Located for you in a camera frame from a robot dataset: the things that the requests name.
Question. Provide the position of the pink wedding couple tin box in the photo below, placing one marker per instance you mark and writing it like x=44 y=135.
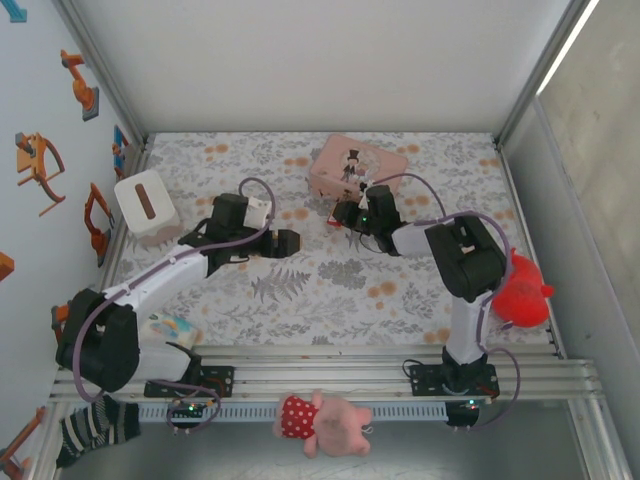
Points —
x=350 y=160

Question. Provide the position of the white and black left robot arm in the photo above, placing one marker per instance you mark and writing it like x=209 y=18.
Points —
x=165 y=272

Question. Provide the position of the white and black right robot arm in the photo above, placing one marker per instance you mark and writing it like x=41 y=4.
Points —
x=465 y=260

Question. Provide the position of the floral table mat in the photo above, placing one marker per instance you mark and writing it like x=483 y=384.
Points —
x=310 y=300

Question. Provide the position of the white tissue box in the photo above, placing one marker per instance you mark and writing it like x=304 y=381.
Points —
x=145 y=205

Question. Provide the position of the wet wipes pack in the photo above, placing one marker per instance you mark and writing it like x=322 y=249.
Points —
x=167 y=327

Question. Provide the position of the blue and orange sticker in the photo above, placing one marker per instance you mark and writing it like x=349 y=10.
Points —
x=120 y=150

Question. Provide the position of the red plush toy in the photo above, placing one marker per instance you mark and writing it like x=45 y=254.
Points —
x=522 y=295

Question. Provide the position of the left controller board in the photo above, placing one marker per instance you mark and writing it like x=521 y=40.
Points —
x=192 y=409

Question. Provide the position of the controller board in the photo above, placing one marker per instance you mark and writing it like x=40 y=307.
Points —
x=192 y=409
x=465 y=411

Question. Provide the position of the pink pig plush toy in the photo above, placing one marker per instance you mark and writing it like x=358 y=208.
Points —
x=330 y=422

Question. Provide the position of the orange claw gripper sticker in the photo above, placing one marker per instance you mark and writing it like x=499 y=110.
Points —
x=37 y=160

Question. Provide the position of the right controller board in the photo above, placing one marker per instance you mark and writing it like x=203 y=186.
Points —
x=465 y=411

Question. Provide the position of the orange block sticker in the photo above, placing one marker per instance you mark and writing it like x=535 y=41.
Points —
x=6 y=266

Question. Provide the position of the black white striped sock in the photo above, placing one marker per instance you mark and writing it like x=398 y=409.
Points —
x=95 y=430

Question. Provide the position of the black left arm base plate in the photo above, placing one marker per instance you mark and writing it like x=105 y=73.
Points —
x=220 y=380

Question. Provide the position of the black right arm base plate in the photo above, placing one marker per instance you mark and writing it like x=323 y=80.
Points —
x=425 y=380

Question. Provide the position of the aluminium frame post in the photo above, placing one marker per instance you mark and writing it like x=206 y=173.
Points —
x=100 y=70
x=540 y=65

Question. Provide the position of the blue wall sticker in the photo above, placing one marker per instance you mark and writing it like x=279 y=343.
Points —
x=17 y=11

